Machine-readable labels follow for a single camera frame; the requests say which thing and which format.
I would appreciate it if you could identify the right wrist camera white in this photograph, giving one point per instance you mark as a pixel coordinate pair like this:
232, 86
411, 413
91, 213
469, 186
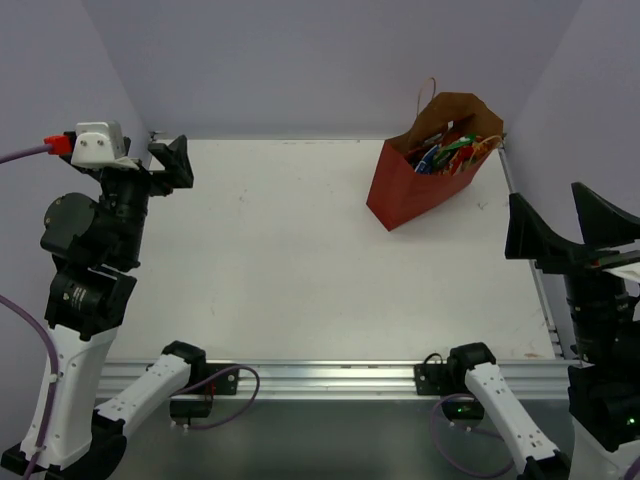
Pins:
629, 272

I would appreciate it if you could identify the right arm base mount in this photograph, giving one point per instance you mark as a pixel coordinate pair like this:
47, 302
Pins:
432, 378

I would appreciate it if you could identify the red patterned cookie bag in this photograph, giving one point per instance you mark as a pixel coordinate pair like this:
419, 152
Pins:
461, 159

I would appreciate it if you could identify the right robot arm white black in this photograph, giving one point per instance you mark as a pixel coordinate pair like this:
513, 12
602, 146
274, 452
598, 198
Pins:
603, 387

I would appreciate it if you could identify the green Fox's candy bag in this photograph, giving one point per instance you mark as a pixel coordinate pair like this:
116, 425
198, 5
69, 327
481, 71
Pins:
446, 153

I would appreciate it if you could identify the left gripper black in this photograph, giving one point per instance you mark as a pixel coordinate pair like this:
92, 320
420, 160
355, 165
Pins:
151, 179

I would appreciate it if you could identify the red brown paper bag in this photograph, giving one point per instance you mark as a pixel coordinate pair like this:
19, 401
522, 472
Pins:
397, 194

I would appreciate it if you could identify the blue salt vinegar chip bag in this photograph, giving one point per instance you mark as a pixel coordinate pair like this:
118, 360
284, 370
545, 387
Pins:
424, 165

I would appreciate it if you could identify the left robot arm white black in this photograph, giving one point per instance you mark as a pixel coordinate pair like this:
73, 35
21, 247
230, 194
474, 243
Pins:
95, 246

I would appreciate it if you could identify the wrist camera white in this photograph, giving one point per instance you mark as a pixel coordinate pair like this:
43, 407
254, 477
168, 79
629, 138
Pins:
98, 144
629, 272

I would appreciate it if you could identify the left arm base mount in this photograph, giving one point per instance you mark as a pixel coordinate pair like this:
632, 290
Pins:
196, 400

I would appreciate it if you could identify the red Doritos chip bag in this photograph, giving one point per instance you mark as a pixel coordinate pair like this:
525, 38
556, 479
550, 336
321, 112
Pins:
439, 141

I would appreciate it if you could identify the aluminium front rail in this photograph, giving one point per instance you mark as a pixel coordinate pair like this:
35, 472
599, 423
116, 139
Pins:
335, 380

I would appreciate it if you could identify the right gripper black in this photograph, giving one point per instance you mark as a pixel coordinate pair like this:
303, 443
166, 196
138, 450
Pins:
603, 225

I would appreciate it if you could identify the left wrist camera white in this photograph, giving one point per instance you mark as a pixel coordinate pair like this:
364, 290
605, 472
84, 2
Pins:
98, 144

